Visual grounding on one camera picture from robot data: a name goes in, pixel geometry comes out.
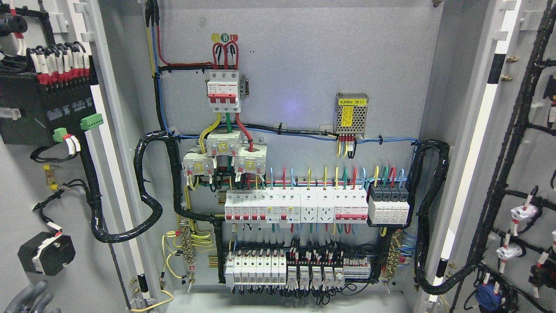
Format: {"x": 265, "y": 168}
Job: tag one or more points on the white current transformers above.
{"x": 227, "y": 150}

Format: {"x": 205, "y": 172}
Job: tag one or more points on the white socket breaker row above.
{"x": 296, "y": 205}

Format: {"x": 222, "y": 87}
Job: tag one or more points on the red white main breaker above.
{"x": 226, "y": 90}

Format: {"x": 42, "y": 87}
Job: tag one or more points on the metal mesh power supply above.
{"x": 351, "y": 113}

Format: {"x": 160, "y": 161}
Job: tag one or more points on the relay terminal row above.
{"x": 319, "y": 267}

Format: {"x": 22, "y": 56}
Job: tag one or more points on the white lower breaker row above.
{"x": 259, "y": 267}

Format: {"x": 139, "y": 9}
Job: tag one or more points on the black surge protector block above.
{"x": 388, "y": 206}

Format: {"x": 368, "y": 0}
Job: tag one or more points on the black digital power meter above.
{"x": 42, "y": 108}

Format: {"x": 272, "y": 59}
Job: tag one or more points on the yellow terminal post block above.
{"x": 51, "y": 178}

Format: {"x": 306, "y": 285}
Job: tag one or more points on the white rotary selector switch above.
{"x": 46, "y": 254}

